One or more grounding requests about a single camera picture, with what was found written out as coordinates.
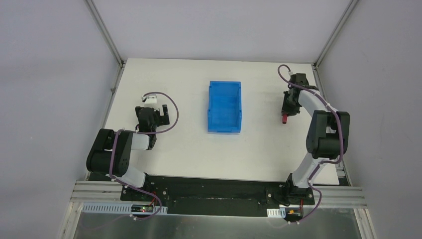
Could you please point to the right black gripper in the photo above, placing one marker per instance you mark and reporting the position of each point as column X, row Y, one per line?
column 289, row 105

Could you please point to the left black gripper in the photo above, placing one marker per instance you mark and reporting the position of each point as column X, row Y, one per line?
column 158, row 117

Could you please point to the red handled screwdriver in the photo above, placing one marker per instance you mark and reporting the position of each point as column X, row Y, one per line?
column 284, row 119

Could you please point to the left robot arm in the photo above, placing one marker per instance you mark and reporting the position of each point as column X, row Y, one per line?
column 111, row 150

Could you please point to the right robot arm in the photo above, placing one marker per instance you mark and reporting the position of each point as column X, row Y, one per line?
column 326, row 139

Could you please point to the blue plastic bin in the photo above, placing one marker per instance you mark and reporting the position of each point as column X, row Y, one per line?
column 225, row 107

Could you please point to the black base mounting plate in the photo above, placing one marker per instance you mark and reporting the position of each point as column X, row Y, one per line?
column 214, row 197

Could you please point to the left controller board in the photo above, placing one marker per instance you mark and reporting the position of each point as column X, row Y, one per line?
column 137, row 208

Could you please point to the controller board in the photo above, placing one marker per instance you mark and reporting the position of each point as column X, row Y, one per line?
column 137, row 208
column 294, row 215

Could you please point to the right controller board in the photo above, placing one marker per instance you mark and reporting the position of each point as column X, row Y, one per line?
column 294, row 215

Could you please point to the metal sheet front panel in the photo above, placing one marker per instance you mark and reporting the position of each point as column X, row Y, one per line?
column 323, row 224

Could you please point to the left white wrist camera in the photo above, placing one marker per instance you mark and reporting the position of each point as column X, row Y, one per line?
column 150, row 101

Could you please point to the aluminium front frame rail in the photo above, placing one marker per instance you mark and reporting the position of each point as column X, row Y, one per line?
column 110, row 192

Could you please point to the right white slotted cable duct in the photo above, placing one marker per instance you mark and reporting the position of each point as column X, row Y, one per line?
column 276, row 213

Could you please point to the white slotted cable duct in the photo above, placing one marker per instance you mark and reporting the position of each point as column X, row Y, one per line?
column 115, row 208
column 276, row 213

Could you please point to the left white slotted cable duct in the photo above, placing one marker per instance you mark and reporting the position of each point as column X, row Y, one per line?
column 115, row 208

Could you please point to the left aluminium frame post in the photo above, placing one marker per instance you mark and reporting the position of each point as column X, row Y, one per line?
column 92, row 8

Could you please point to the aluminium frame post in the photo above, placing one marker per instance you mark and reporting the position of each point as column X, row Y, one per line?
column 336, row 32
column 92, row 8

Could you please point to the right aluminium frame post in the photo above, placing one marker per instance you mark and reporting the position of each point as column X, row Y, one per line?
column 336, row 32

